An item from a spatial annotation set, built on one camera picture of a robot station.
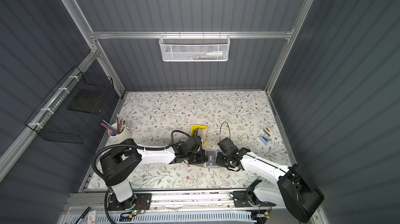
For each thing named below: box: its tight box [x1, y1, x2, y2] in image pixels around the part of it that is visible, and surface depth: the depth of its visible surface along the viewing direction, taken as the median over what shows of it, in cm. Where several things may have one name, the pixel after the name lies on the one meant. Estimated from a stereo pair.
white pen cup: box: [107, 122, 133, 145], surface depth 88 cm
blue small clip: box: [259, 134, 271, 146], surface depth 95 cm
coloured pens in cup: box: [100, 114, 130, 136], surface depth 90 cm
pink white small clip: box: [263, 127, 273, 138], surface depth 98 cm
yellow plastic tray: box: [190, 124, 208, 146], surface depth 96 cm
